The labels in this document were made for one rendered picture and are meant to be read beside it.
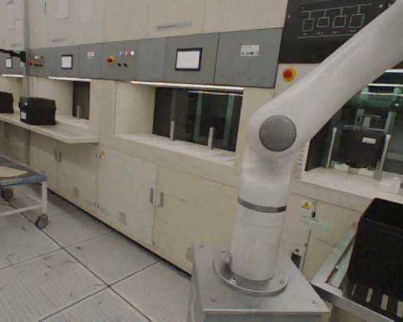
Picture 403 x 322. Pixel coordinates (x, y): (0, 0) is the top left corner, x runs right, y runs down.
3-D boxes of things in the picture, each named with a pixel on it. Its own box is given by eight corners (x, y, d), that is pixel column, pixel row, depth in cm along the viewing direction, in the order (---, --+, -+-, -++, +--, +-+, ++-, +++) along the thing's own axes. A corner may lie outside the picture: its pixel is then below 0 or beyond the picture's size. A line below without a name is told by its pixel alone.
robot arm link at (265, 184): (235, 207, 62) (250, 100, 57) (239, 185, 80) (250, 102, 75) (290, 216, 60) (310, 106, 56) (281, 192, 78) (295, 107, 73)
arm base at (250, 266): (220, 294, 60) (232, 217, 56) (209, 250, 79) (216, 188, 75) (302, 296, 63) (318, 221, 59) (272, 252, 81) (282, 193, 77)
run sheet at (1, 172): (-28, 171, 214) (-28, 169, 214) (2, 166, 236) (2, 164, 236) (2, 178, 205) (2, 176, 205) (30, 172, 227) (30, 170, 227)
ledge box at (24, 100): (16, 121, 274) (15, 94, 269) (46, 122, 295) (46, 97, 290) (26, 125, 255) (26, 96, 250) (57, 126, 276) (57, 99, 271)
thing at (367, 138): (331, 163, 169) (342, 112, 163) (339, 160, 185) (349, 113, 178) (377, 172, 154) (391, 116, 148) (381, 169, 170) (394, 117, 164)
